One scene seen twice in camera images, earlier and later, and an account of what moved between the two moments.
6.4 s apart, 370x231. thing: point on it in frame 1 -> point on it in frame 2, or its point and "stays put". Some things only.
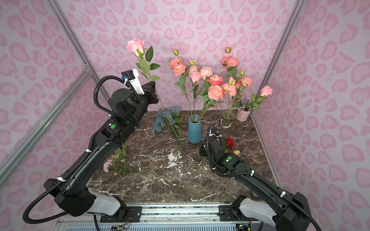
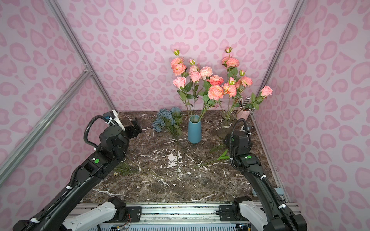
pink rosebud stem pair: x=195 y=76 stays put
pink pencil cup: x=242 y=115 stays put
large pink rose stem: x=215 y=80 stays put
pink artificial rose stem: x=266 y=91 stays put
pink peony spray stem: x=236 y=82 stays put
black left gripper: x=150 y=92 -> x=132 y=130
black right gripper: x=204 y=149 -> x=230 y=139
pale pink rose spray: x=205 y=72 stays put
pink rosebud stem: x=137 y=47 -> x=180 y=82
